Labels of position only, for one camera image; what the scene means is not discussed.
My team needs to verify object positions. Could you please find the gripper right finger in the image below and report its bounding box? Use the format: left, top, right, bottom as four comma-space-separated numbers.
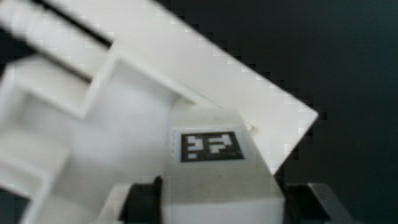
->
282, 183, 355, 224

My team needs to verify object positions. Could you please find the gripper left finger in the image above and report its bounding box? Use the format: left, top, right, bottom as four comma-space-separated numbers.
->
96, 177, 163, 224

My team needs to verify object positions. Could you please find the short white chair leg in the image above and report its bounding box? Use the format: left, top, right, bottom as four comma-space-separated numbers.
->
162, 109, 284, 224

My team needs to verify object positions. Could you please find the white chair seat part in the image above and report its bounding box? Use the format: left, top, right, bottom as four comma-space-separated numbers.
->
0, 0, 318, 224

